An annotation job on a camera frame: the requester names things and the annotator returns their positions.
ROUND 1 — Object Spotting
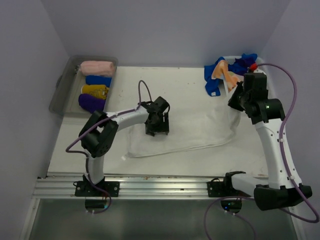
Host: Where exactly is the white towel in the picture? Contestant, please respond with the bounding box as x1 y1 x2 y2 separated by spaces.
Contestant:
125 103 241 158

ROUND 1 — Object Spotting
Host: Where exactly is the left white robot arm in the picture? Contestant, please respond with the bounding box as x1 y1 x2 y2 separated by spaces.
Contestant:
79 96 170 197

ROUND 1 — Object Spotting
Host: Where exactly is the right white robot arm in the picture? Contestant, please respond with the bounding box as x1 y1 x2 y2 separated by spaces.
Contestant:
222 72 313 211

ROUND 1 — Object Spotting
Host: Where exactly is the blue cloth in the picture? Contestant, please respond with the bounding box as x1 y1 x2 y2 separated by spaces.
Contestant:
204 57 234 97

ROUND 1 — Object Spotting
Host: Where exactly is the dark purple cloth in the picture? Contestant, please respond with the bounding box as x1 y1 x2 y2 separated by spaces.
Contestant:
228 53 258 76

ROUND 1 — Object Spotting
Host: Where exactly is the orange patterned cloth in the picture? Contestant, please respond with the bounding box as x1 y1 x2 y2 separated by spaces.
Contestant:
211 60 244 92

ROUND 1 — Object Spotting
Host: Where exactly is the yellow rolled towel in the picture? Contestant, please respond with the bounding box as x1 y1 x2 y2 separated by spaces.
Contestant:
81 84 109 100

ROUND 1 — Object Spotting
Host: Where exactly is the purple rolled towel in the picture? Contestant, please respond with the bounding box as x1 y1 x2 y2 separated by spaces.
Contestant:
78 93 106 114

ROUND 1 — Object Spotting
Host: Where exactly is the blue rolled towel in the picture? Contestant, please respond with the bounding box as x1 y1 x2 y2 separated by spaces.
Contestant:
85 75 112 88

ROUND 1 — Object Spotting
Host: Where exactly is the pink rolled towel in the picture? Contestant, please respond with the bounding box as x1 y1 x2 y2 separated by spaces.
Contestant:
79 60 116 77

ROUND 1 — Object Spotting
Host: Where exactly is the grey plastic bin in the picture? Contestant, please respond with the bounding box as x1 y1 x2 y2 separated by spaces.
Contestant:
48 55 118 118

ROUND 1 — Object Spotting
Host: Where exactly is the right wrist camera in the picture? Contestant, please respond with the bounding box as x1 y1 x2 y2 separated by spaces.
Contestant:
247 63 265 74

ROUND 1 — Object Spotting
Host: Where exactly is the aluminium rail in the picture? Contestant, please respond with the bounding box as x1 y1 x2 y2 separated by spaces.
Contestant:
31 173 213 200

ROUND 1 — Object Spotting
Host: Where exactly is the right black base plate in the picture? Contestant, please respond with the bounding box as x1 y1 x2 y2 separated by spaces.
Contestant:
206 171 249 198

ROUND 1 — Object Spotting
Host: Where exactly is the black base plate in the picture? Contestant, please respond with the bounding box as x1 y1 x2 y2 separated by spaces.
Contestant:
206 171 249 198
73 180 120 197

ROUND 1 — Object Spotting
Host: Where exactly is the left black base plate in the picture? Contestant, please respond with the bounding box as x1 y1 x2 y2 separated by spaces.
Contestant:
73 180 120 197

